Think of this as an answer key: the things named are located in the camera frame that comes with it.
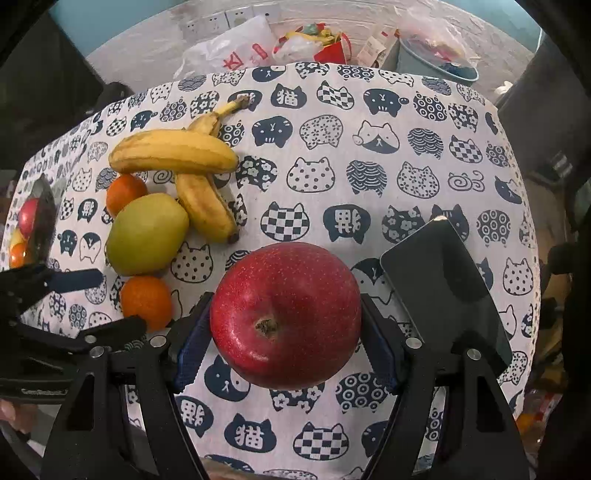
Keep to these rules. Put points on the small orange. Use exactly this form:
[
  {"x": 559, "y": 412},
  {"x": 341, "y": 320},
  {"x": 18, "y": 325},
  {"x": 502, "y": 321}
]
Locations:
[
  {"x": 145, "y": 300},
  {"x": 122, "y": 194}
]

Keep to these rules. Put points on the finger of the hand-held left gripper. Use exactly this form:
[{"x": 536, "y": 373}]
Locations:
[
  {"x": 78, "y": 279},
  {"x": 124, "y": 327}
]

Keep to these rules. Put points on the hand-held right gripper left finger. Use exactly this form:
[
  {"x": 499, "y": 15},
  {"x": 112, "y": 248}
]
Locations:
[{"x": 194, "y": 350}]

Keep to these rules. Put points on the white plastic container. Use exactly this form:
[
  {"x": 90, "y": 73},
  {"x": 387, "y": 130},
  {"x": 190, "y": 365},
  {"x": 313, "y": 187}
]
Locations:
[{"x": 503, "y": 88}]

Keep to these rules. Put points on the white wall socket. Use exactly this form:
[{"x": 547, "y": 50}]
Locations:
[
  {"x": 238, "y": 15},
  {"x": 191, "y": 27},
  {"x": 214, "y": 21},
  {"x": 265, "y": 9}
]

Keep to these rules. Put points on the person's left hand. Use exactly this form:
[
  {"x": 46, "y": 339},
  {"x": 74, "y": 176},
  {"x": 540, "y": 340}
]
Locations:
[{"x": 8, "y": 410}]

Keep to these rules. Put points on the white plastic bag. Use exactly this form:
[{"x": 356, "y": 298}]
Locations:
[{"x": 221, "y": 50}]

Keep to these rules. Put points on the black smartphone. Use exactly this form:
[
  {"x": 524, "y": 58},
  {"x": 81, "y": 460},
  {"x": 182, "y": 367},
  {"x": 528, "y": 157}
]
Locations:
[{"x": 443, "y": 286}]

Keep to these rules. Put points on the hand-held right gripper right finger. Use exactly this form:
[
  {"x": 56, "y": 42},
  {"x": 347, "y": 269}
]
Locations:
[{"x": 381, "y": 350}]

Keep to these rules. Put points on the light blue bin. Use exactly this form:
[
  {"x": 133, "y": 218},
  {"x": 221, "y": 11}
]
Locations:
[{"x": 411, "y": 60}]

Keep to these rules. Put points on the clear plastic bin liner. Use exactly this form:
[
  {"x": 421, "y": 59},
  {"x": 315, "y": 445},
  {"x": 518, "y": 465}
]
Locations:
[{"x": 438, "y": 32}]

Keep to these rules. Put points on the cat print tablecloth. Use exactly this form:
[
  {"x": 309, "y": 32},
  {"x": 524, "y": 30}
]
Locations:
[{"x": 323, "y": 138}]

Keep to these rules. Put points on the green glass dish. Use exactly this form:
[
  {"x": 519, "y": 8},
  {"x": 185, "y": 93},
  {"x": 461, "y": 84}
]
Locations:
[{"x": 46, "y": 221}]

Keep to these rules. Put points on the yellow banana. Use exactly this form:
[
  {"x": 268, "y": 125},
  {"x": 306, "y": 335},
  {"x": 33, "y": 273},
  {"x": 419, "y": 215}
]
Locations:
[
  {"x": 171, "y": 152},
  {"x": 203, "y": 203}
]

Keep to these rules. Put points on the green mango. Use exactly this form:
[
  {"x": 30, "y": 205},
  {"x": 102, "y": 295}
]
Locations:
[{"x": 143, "y": 235}]

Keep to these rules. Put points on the red apple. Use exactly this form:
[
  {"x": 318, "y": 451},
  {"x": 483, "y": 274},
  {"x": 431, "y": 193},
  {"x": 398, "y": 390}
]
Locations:
[
  {"x": 286, "y": 314},
  {"x": 27, "y": 217}
]

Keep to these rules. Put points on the colourful wrapper pile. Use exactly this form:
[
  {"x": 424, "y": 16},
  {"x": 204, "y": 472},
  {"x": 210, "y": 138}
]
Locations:
[{"x": 304, "y": 37}]

